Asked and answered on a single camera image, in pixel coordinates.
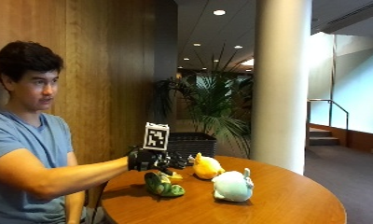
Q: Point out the white round column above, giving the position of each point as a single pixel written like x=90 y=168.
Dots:
x=282 y=84

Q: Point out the potted palm plant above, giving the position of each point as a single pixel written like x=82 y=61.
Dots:
x=214 y=102

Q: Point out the round wooden table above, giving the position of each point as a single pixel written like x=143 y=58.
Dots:
x=252 y=199

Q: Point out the white marker cube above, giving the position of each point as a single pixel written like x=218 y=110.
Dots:
x=157 y=137

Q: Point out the yellow plush toy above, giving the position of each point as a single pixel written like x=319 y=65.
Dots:
x=207 y=167

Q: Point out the light blue plush toy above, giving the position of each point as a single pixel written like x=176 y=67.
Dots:
x=234 y=186

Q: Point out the green plush toy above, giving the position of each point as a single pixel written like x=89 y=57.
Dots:
x=162 y=185

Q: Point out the the person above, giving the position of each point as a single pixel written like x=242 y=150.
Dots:
x=25 y=140

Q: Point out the round ceiling light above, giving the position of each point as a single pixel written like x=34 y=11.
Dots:
x=219 y=12

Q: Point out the metal handrail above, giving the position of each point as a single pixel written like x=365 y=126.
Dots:
x=333 y=107

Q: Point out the chair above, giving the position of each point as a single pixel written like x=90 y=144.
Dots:
x=97 y=202

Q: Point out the dark woven planter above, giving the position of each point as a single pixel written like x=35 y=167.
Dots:
x=192 y=143

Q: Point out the steps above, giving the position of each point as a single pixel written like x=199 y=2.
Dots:
x=323 y=137

